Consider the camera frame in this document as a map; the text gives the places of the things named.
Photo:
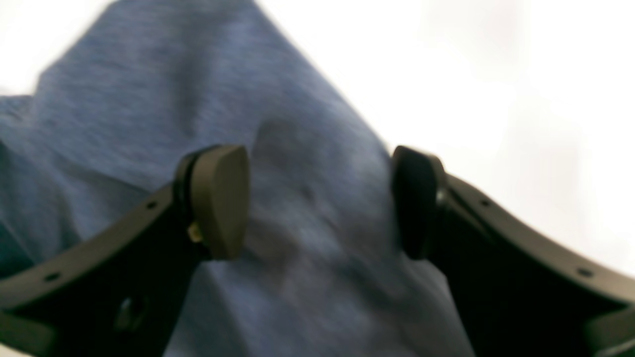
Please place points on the right gripper black image-right left finger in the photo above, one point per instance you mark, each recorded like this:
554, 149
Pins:
120, 294

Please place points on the dark blue T-shirt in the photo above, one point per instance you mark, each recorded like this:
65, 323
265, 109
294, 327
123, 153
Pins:
321, 274

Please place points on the right gripper black image-right right finger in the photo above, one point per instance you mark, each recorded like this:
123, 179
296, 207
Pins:
517, 292

